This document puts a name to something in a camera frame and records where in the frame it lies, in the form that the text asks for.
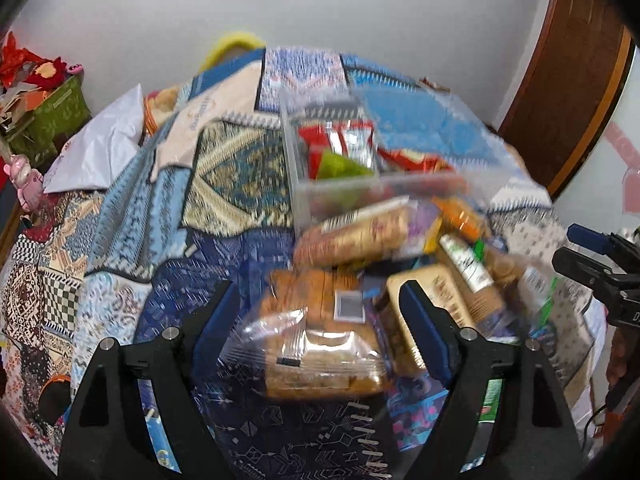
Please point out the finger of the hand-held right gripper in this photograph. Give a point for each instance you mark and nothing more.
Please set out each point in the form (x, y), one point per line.
(580, 267)
(585, 237)

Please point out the orange plush pillow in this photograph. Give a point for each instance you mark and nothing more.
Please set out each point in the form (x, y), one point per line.
(161, 102)

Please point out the clear biscuit bag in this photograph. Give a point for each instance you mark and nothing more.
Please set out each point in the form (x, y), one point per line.
(320, 360)

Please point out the clear plastic container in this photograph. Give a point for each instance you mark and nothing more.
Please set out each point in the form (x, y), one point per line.
(297, 170)

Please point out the pile of assorted snack packets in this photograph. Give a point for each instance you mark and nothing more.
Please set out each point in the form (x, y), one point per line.
(350, 235)

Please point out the white pillow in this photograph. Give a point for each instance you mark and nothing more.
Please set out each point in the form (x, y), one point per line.
(95, 145)

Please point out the green fabric storage box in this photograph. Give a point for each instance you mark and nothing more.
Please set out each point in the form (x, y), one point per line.
(60, 110)

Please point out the pink toy figure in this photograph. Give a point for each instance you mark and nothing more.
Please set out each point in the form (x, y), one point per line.
(25, 180)

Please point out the patchwork patterned blanket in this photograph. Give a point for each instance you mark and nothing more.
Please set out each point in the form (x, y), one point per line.
(240, 180)

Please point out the brown wooden door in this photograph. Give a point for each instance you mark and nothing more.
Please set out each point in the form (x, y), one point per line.
(565, 85)

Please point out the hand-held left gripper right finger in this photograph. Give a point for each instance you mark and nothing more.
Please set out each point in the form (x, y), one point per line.
(422, 325)

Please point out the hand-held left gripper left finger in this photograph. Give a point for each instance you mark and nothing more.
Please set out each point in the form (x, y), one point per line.
(220, 316)

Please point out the yellow foam tube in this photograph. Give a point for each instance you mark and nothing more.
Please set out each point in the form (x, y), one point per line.
(235, 40)

